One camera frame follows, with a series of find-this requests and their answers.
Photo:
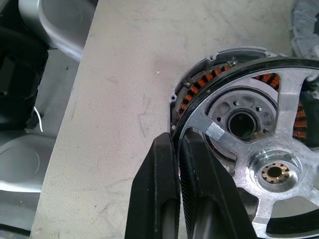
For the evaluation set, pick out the motor housing with copper windings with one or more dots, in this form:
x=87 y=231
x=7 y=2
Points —
x=199 y=72

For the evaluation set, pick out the silver robot body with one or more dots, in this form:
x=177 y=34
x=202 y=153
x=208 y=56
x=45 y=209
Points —
x=62 y=22

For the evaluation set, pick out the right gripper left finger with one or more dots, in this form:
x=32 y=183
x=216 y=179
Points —
x=154 y=189

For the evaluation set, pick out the silver spoked rotor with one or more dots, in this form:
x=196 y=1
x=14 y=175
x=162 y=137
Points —
x=249 y=161

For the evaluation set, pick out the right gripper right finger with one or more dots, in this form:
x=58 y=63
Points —
x=211 y=194

